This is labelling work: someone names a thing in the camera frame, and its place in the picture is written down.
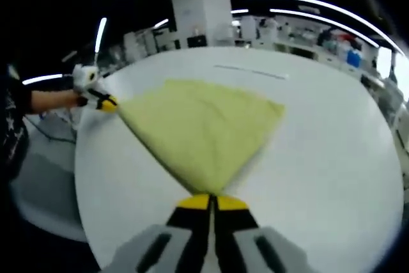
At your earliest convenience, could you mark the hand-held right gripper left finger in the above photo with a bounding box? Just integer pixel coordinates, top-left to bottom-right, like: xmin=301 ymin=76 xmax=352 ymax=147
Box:
xmin=107 ymin=193 xmax=212 ymax=273

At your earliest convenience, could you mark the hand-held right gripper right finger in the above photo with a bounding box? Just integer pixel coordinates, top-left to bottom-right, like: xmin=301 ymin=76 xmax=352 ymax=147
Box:
xmin=213 ymin=195 xmax=310 ymax=273

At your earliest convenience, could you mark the yellow garment with dark sleeves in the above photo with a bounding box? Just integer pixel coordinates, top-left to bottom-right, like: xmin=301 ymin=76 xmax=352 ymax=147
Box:
xmin=117 ymin=77 xmax=287 ymax=196

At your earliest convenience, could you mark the person's left hand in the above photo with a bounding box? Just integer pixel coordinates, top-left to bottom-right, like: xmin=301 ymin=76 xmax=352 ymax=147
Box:
xmin=68 ymin=90 xmax=89 ymax=108

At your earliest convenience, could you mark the straight ceiling light strip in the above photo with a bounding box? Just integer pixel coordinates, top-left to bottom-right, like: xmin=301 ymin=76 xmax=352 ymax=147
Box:
xmin=95 ymin=17 xmax=108 ymax=54
xmin=22 ymin=74 xmax=64 ymax=86

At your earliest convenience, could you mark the black printed shirt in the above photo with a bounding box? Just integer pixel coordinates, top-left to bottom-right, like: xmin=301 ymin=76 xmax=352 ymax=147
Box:
xmin=0 ymin=64 xmax=33 ymax=180

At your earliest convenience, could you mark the black monitor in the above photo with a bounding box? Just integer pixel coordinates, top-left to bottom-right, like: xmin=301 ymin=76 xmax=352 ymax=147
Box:
xmin=186 ymin=35 xmax=208 ymax=49

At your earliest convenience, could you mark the white square pillar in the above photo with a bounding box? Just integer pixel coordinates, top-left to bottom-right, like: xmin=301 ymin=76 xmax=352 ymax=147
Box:
xmin=170 ymin=0 xmax=233 ymax=49

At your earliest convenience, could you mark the white lab counter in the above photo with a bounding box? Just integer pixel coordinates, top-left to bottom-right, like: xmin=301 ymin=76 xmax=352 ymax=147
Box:
xmin=235 ymin=36 xmax=367 ymax=70

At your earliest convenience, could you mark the blue plastic bin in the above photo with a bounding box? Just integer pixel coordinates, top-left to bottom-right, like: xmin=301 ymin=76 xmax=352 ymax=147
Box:
xmin=346 ymin=48 xmax=362 ymax=65

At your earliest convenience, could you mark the curved ceiling light strip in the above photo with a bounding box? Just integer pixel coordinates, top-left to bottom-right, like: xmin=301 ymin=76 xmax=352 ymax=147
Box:
xmin=269 ymin=8 xmax=381 ymax=49
xmin=241 ymin=0 xmax=405 ymax=55

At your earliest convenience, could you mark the thin dark gripper cable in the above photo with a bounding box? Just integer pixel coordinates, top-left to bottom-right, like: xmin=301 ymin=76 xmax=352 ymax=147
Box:
xmin=23 ymin=112 xmax=78 ymax=145

